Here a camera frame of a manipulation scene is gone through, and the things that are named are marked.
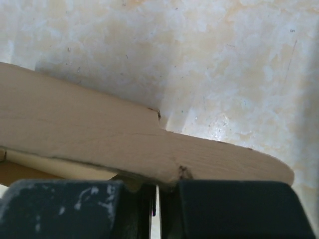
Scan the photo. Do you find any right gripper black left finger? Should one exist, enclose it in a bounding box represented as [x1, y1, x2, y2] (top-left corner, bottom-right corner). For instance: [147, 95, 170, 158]
[0, 180, 153, 239]

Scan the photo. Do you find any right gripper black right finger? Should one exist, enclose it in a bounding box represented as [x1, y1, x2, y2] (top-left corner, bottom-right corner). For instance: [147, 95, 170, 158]
[159, 180, 315, 239]

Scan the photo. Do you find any cardboard box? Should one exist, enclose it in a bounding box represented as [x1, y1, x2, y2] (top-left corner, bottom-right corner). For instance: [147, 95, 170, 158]
[0, 63, 294, 187]

